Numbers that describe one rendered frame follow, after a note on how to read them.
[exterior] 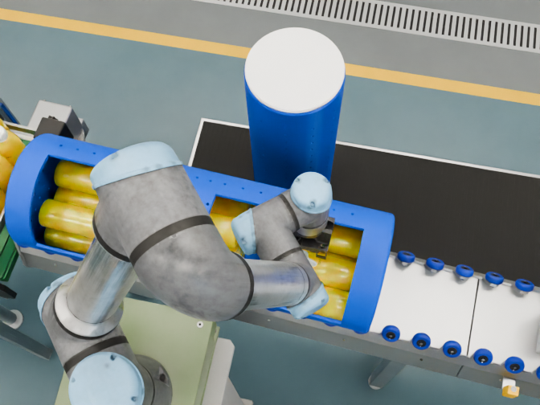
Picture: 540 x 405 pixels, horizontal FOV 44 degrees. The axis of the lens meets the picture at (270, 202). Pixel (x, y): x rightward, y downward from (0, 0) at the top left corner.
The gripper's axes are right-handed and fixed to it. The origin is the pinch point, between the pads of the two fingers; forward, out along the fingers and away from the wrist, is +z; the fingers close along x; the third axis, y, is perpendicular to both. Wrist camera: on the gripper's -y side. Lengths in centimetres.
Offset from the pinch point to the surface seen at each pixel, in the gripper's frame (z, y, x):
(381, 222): -6.3, 17.1, 8.7
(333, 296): 1.7, 10.7, -7.9
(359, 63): 113, -1, 134
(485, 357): 18, 49, -9
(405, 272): 22.2, 27.4, 8.9
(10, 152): 11, -80, 11
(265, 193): -5.7, -9.8, 9.5
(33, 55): 114, -150, 102
